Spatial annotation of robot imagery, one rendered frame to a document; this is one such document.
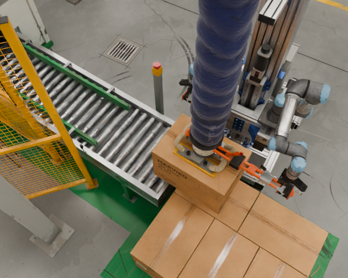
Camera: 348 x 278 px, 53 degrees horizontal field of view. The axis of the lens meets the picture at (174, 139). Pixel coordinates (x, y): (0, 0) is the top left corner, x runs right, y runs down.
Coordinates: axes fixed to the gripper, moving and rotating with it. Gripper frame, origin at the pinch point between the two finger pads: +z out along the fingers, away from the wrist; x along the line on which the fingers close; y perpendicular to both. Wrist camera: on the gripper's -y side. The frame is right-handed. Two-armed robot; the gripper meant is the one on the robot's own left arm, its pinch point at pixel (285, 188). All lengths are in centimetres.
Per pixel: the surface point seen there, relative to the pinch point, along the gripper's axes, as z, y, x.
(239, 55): -93, 49, 3
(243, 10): -118, 50, 7
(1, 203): 10, 146, 109
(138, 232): 120, 89, 55
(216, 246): 66, 20, 38
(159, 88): 43, 134, -47
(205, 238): 66, 30, 38
